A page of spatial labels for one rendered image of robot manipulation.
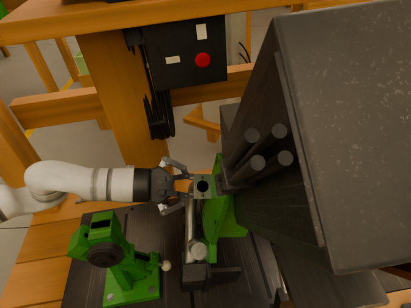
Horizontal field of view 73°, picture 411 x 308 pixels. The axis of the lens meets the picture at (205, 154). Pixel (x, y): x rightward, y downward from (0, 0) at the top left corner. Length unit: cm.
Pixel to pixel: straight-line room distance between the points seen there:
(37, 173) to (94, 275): 42
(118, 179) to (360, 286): 50
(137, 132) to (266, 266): 54
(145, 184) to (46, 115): 50
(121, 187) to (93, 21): 32
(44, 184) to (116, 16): 34
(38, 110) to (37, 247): 45
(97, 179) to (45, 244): 53
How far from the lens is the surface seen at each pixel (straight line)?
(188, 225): 76
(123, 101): 81
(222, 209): 55
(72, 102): 95
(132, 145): 90
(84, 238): 70
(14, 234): 255
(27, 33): 66
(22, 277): 107
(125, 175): 60
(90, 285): 92
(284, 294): 71
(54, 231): 112
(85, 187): 61
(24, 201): 67
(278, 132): 17
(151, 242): 92
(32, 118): 102
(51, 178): 61
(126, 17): 60
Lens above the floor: 166
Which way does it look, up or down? 42 degrees down
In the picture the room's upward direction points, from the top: 7 degrees counter-clockwise
